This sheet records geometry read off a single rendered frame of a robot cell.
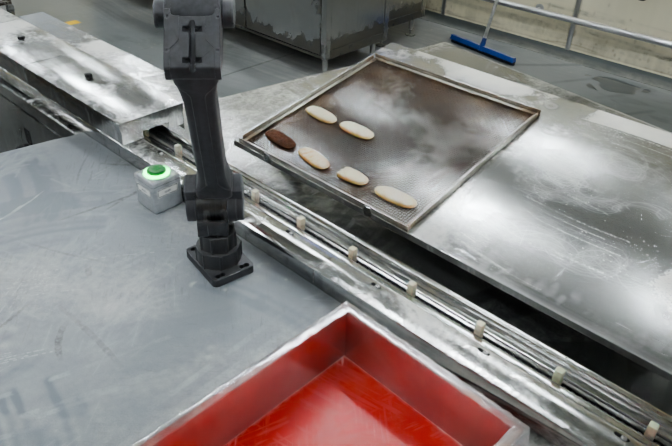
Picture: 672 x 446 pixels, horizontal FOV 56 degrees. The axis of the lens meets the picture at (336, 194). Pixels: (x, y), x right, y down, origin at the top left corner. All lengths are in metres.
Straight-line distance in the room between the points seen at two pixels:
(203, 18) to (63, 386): 0.59
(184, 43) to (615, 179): 0.90
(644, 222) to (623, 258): 0.11
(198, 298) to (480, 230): 0.54
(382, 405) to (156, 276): 0.49
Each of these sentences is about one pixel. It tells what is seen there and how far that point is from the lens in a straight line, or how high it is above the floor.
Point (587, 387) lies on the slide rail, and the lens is 1.07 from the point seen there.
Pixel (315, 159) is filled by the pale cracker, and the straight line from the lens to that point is 1.40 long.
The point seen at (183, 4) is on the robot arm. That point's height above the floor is 1.34.
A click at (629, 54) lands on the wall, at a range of 4.85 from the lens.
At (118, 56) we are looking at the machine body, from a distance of 2.29.
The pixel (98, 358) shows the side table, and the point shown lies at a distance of 1.10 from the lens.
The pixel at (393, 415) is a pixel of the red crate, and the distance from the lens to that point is 0.99.
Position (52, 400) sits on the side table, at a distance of 1.07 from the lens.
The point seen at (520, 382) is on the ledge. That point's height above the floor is 0.86.
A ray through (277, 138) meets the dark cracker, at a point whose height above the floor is 0.91.
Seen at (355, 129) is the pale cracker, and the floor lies 0.93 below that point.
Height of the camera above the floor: 1.60
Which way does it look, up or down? 33 degrees down
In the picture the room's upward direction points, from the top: 2 degrees clockwise
